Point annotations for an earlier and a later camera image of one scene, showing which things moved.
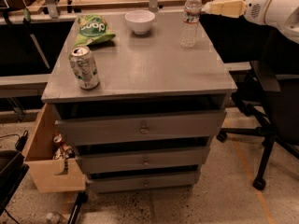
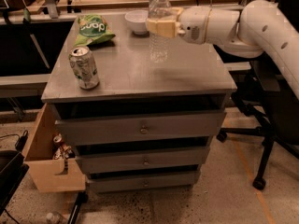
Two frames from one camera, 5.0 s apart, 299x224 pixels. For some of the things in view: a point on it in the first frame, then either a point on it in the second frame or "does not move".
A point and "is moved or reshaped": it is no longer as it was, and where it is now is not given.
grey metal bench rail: (23, 86) does not move
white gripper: (257, 7) -> (193, 24)
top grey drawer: (126, 129) does not move
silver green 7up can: (84, 67) does not move
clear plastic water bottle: (192, 12) is moved or reshaped
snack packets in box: (62, 150) does not move
